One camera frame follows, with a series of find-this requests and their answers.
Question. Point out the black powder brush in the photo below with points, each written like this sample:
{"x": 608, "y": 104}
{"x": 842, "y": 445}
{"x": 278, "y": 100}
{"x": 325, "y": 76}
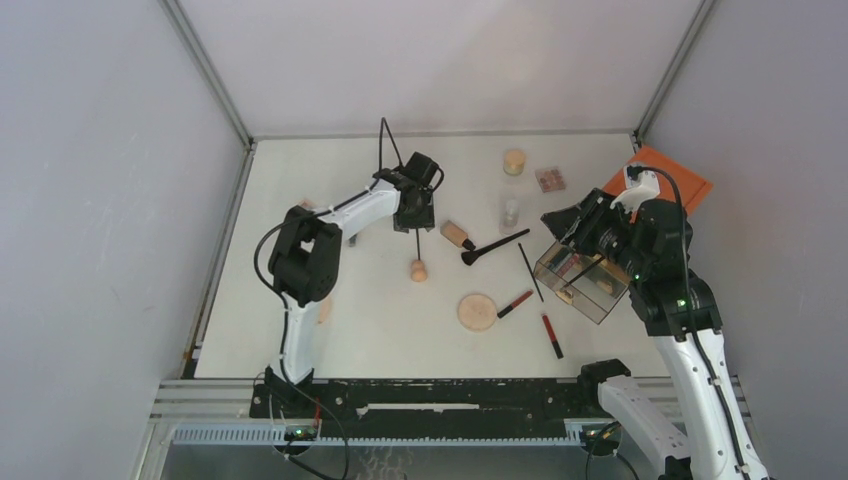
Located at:
{"x": 469, "y": 257}

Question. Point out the round powder puff centre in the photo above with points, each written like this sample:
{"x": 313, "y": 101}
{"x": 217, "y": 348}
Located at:
{"x": 477, "y": 312}

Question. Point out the round powder puff left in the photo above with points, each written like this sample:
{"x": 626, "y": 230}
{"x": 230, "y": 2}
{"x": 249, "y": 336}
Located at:
{"x": 325, "y": 310}

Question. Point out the clear small bottle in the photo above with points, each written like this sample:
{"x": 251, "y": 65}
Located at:
{"x": 509, "y": 216}

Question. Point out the thin black eyeliner pencil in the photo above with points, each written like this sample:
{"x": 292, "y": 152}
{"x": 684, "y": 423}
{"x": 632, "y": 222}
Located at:
{"x": 531, "y": 272}

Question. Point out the clear blush palette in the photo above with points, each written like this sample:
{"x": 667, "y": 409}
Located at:
{"x": 550, "y": 179}

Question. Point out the orange clear drawer organizer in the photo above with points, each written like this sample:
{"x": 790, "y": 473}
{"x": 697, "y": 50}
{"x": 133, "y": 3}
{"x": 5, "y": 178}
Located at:
{"x": 658, "y": 302}

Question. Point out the beige makeup sponge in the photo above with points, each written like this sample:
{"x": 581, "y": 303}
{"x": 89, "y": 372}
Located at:
{"x": 418, "y": 271}

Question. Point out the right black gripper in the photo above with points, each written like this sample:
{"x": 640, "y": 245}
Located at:
{"x": 564, "y": 223}

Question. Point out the beige foundation tube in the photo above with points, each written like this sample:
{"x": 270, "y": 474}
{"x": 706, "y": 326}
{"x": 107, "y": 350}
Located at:
{"x": 457, "y": 236}

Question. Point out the round beige powder jar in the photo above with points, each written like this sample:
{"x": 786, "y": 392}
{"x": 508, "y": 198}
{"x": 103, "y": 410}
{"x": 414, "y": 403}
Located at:
{"x": 514, "y": 161}

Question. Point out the round powder puff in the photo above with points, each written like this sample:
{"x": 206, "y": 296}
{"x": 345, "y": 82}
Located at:
{"x": 325, "y": 310}
{"x": 477, "y": 312}

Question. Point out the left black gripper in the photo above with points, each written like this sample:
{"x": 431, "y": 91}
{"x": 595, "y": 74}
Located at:
{"x": 424, "y": 221}

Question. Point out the red lipstick pencil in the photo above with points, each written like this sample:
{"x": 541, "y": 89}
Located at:
{"x": 552, "y": 336}

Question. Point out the long black makeup pencil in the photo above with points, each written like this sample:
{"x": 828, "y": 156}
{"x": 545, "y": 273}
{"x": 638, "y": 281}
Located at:
{"x": 584, "y": 271}

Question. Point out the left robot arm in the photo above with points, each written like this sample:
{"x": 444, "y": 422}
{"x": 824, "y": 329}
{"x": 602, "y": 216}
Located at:
{"x": 299, "y": 259}

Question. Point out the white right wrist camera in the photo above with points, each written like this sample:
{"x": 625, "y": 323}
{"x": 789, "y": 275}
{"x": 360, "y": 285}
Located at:
{"x": 641, "y": 185}

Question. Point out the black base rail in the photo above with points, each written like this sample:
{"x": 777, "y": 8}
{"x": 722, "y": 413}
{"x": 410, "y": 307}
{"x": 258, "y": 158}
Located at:
{"x": 431, "y": 409}

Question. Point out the red lip gloss tube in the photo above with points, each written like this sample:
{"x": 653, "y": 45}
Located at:
{"x": 506, "y": 310}

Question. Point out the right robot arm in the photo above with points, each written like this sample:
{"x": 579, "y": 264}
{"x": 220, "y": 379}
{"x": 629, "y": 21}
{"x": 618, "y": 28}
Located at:
{"x": 719, "y": 444}

